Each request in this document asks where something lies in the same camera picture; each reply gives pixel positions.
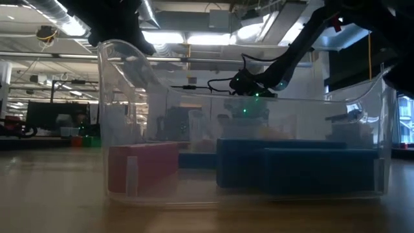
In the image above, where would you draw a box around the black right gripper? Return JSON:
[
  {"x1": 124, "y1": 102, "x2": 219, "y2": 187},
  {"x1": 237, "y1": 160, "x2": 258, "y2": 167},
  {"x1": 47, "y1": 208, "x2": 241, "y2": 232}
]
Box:
[{"x1": 228, "y1": 68, "x2": 279, "y2": 98}]

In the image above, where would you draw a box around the yellow cylinder block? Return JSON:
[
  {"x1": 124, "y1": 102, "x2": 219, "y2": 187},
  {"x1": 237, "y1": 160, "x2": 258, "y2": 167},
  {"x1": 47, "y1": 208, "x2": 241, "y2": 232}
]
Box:
[{"x1": 258, "y1": 127, "x2": 294, "y2": 140}]

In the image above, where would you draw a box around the blue block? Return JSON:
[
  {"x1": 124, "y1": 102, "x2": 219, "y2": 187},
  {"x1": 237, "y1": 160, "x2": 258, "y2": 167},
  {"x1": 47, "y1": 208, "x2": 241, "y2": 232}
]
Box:
[
  {"x1": 215, "y1": 138, "x2": 349, "y2": 189},
  {"x1": 178, "y1": 152, "x2": 217, "y2": 169},
  {"x1": 263, "y1": 148, "x2": 380, "y2": 195}
]

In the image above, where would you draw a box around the pink block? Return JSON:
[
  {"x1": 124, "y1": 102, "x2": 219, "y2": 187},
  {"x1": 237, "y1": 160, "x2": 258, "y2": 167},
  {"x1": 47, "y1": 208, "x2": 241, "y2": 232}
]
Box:
[{"x1": 107, "y1": 142, "x2": 180, "y2": 195}]

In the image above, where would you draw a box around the grey horizontal pipe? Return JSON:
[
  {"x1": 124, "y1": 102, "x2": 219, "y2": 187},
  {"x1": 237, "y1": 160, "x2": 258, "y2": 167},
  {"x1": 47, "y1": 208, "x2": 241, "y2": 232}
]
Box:
[{"x1": 0, "y1": 50, "x2": 313, "y2": 69}]

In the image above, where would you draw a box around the black gantry bar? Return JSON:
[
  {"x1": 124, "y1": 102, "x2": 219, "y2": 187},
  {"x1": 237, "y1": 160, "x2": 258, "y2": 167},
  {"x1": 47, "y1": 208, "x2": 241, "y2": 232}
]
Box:
[{"x1": 170, "y1": 84, "x2": 210, "y2": 91}]

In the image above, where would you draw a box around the clear plastic bin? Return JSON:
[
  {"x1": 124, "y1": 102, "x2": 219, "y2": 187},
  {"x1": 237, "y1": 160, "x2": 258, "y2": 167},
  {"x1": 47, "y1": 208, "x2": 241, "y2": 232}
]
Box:
[{"x1": 98, "y1": 39, "x2": 397, "y2": 207}]

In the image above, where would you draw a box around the green rectangular block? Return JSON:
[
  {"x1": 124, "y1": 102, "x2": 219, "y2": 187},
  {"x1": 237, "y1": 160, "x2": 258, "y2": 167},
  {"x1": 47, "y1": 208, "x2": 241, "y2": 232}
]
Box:
[{"x1": 82, "y1": 135, "x2": 102, "y2": 148}]

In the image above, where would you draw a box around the white box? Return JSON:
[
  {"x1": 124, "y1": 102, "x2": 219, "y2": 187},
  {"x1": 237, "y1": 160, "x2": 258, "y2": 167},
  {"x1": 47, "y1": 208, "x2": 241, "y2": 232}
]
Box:
[{"x1": 60, "y1": 126, "x2": 80, "y2": 137}]

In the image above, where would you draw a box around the black panel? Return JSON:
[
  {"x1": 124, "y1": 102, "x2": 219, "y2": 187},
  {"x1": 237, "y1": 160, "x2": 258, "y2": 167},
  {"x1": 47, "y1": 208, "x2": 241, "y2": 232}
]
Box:
[{"x1": 26, "y1": 102, "x2": 91, "y2": 132}]

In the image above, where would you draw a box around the black ceiling device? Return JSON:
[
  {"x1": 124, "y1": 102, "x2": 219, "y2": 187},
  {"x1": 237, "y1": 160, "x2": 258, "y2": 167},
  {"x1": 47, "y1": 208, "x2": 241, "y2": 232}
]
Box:
[{"x1": 35, "y1": 25, "x2": 59, "y2": 45}]

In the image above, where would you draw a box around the red background box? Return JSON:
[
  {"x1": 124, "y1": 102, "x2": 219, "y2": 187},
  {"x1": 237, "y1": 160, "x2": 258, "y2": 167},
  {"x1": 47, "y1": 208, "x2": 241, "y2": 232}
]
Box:
[{"x1": 5, "y1": 115, "x2": 22, "y2": 130}]

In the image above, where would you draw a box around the silver rectangular duct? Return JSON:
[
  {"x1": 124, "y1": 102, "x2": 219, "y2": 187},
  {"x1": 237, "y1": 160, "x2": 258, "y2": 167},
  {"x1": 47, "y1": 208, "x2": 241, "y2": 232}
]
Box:
[{"x1": 229, "y1": 0, "x2": 369, "y2": 51}]

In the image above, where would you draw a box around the yellow hanging cable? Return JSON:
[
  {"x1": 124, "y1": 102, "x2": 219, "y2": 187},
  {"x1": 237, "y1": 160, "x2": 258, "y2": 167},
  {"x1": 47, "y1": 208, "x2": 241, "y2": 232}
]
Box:
[{"x1": 367, "y1": 32, "x2": 373, "y2": 80}]

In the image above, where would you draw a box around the black stand frame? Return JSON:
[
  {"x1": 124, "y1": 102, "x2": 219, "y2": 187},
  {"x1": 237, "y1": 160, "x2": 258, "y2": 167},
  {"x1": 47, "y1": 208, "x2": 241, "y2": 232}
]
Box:
[{"x1": 50, "y1": 79, "x2": 100, "y2": 104}]

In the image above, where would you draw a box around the silver round ventilation duct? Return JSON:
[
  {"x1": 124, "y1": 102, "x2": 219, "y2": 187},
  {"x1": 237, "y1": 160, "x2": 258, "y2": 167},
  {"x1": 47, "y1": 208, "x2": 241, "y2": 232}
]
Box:
[{"x1": 19, "y1": 0, "x2": 93, "y2": 38}]

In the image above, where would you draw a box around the black aluminium table frame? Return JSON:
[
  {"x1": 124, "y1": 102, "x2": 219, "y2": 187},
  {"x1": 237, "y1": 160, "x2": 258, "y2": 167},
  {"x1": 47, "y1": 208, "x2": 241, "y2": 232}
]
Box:
[{"x1": 0, "y1": 137, "x2": 102, "y2": 150}]

